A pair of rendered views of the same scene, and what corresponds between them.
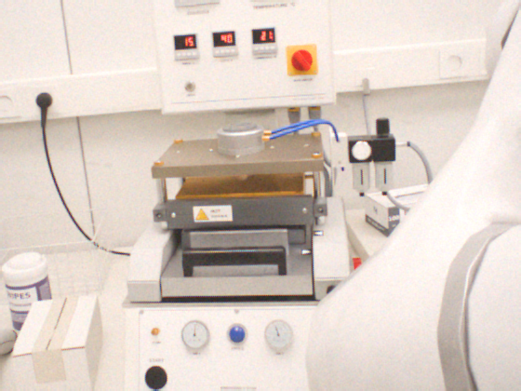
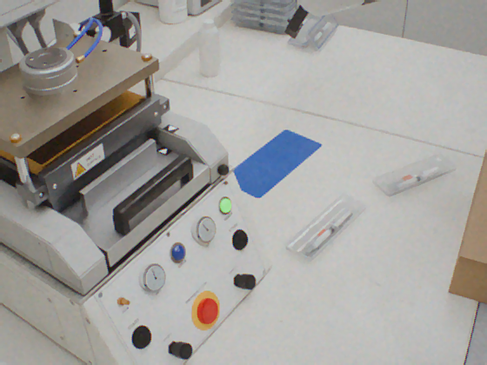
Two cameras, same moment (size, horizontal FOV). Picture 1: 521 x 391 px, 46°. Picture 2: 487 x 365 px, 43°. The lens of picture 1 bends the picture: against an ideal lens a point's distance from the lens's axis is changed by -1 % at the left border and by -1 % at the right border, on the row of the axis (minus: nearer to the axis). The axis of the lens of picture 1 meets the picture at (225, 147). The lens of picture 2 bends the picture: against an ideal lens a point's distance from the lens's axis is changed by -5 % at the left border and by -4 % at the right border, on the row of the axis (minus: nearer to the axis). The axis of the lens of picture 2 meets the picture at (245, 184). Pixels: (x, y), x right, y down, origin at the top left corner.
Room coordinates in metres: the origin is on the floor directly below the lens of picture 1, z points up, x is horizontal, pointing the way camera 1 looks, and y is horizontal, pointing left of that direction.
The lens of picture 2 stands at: (0.41, 0.56, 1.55)
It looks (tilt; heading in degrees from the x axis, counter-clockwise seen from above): 39 degrees down; 296
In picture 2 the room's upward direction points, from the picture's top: straight up
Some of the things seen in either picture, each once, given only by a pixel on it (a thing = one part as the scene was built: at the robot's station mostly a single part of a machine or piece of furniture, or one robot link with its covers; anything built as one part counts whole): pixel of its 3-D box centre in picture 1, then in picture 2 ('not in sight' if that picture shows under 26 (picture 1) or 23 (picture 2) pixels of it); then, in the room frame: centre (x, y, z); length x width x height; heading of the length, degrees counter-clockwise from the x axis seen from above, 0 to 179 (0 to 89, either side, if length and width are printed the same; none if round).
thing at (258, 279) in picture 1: (245, 236); (87, 169); (0.95, -0.02, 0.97); 0.30 x 0.22 x 0.08; 171
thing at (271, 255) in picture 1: (233, 261); (154, 192); (0.82, 0.00, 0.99); 0.15 x 0.02 x 0.04; 81
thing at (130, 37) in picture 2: not in sight; (123, 29); (1.37, -0.70, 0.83); 0.09 x 0.06 x 0.07; 98
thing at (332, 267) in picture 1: (329, 244); (161, 134); (0.90, -0.15, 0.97); 0.26 x 0.05 x 0.07; 171
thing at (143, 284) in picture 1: (161, 247); (29, 228); (0.95, 0.12, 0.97); 0.25 x 0.05 x 0.07; 171
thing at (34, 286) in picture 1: (29, 292); not in sight; (1.12, 0.42, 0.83); 0.09 x 0.09 x 0.15
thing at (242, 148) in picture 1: (256, 158); (50, 84); (1.03, -0.05, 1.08); 0.31 x 0.24 x 0.13; 81
